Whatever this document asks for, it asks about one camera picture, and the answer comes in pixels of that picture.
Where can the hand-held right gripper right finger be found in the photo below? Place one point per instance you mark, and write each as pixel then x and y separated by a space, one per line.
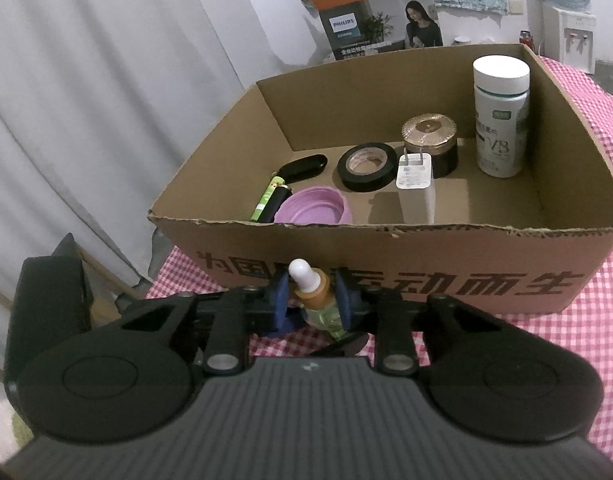
pixel 344 300

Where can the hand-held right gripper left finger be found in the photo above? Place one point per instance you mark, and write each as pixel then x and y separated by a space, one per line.
pixel 280 305

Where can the green dropper bottle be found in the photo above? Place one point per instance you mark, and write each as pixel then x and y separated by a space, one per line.
pixel 316 295

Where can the purple plastic lid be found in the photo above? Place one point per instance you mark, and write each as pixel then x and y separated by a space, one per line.
pixel 316 207

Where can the black cylinder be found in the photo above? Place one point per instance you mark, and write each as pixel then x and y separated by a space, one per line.
pixel 282 200

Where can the green lip balm tube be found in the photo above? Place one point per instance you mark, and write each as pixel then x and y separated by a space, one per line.
pixel 265 200

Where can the black tape roll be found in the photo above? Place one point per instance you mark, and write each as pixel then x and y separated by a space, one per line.
pixel 346 175

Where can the white charger plug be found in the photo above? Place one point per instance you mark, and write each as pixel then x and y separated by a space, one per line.
pixel 416 195

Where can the black oval case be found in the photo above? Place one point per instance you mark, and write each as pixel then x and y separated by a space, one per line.
pixel 304 167

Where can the brown cardboard box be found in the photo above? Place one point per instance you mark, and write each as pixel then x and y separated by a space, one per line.
pixel 486 265

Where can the dark jar with gold lid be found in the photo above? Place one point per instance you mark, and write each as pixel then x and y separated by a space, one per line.
pixel 429 132

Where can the white supplement bottle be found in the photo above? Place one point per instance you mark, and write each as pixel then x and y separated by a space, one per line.
pixel 501 130

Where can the red checkered tablecloth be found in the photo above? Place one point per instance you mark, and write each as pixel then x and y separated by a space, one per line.
pixel 561 350

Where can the white curtain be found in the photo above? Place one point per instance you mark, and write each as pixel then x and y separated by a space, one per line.
pixel 86 85

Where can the small red bottle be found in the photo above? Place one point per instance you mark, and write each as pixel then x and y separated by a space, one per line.
pixel 525 40

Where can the white water dispenser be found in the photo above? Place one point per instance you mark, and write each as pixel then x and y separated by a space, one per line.
pixel 571 35

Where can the white wall outlet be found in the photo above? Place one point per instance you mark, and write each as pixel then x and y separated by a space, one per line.
pixel 516 8

